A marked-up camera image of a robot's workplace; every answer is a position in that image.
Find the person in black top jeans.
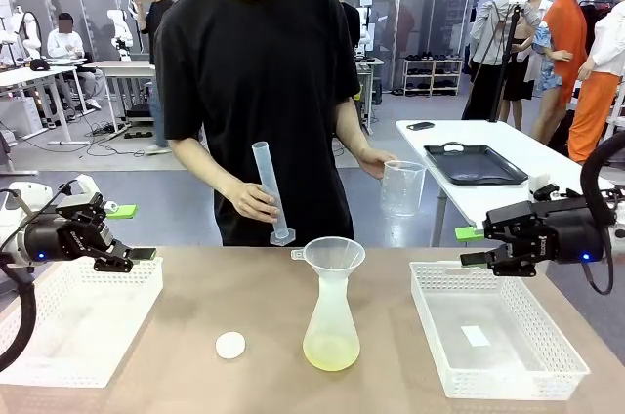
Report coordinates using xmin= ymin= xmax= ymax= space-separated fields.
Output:
xmin=131 ymin=0 xmax=176 ymax=155

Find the shoe rack with shoes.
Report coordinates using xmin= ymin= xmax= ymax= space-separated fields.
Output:
xmin=402 ymin=49 xmax=464 ymax=98

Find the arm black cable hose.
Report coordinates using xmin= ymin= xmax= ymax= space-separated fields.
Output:
xmin=579 ymin=130 xmax=625 ymax=228
xmin=0 ymin=237 xmax=38 ymax=372

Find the mannequin in orange jacket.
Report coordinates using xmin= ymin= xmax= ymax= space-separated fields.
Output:
xmin=530 ymin=0 xmax=595 ymax=145

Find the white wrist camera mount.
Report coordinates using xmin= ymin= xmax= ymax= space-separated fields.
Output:
xmin=57 ymin=174 xmax=106 ymax=203
xmin=528 ymin=173 xmax=563 ymax=203

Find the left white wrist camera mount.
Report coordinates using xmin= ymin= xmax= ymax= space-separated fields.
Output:
xmin=57 ymin=174 xmax=106 ymax=203

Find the person's right hand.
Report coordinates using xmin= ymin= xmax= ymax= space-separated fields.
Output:
xmin=216 ymin=181 xmax=283 ymax=226

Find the person in black T-shirt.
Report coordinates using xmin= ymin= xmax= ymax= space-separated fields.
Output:
xmin=153 ymin=0 xmax=399 ymax=248

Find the white round flask cap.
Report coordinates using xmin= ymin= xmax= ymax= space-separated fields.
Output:
xmin=215 ymin=330 xmax=247 ymax=361

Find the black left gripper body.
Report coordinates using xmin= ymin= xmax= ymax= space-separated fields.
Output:
xmin=23 ymin=191 xmax=117 ymax=266

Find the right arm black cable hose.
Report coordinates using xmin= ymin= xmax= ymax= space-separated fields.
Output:
xmin=579 ymin=130 xmax=625 ymax=228

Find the clear plastic graduated cylinder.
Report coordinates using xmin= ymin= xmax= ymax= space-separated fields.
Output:
xmin=251 ymin=140 xmax=298 ymax=246

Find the white perforated plastic basket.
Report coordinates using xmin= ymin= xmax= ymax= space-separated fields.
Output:
xmin=0 ymin=257 xmax=165 ymax=389
xmin=408 ymin=261 xmax=591 ymax=403

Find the mannequin in grey shirt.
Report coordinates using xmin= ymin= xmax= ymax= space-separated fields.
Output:
xmin=470 ymin=0 xmax=544 ymax=130

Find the brown topped white desk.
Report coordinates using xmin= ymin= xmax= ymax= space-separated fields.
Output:
xmin=97 ymin=60 xmax=158 ymax=140

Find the black tripod stand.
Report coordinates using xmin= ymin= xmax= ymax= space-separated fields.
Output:
xmin=461 ymin=0 xmax=529 ymax=123

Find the long white desk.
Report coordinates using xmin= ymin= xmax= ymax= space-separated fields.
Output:
xmin=0 ymin=64 xmax=82 ymax=146

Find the white drawer cabinet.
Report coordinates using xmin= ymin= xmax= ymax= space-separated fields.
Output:
xmin=7 ymin=95 xmax=45 ymax=138

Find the person in all black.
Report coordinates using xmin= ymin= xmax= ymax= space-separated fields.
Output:
xmin=330 ymin=0 xmax=362 ymax=52

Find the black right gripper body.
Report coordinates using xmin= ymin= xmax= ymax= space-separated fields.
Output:
xmin=515 ymin=196 xmax=607 ymax=265

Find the clear plastic beaker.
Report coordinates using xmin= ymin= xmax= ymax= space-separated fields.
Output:
xmin=379 ymin=159 xmax=428 ymax=219

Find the person's left hand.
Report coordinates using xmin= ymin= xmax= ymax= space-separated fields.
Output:
xmin=358 ymin=146 xmax=400 ymax=182

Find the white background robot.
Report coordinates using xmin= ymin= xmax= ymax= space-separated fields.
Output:
xmin=106 ymin=8 xmax=135 ymax=62
xmin=358 ymin=8 xmax=375 ymax=52
xmin=7 ymin=6 xmax=43 ymax=62

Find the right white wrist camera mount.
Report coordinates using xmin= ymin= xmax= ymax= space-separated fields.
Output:
xmin=528 ymin=173 xmax=563 ymax=203

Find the translucent plastic conical flask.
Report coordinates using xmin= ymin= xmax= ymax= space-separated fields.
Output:
xmin=302 ymin=269 xmax=361 ymax=372

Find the black plastic tray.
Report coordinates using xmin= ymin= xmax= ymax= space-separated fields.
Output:
xmin=423 ymin=142 xmax=530 ymax=186

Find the white side table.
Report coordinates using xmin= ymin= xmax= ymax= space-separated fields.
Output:
xmin=395 ymin=119 xmax=625 ymax=249

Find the figure in blue floral dress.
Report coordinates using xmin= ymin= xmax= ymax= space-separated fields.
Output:
xmin=524 ymin=0 xmax=567 ymax=98

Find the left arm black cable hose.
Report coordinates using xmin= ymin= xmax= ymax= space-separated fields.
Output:
xmin=0 ymin=237 xmax=38 ymax=372

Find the translucent plastic funnel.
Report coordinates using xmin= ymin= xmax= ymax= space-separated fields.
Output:
xmin=290 ymin=236 xmax=367 ymax=288

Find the person in white shirt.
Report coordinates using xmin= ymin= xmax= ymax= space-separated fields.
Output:
xmin=46 ymin=13 xmax=104 ymax=111

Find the mannequin in orange trousers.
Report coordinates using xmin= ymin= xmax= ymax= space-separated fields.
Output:
xmin=567 ymin=0 xmax=625 ymax=165

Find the person's left forearm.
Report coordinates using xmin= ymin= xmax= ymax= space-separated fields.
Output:
xmin=334 ymin=99 xmax=375 ymax=154

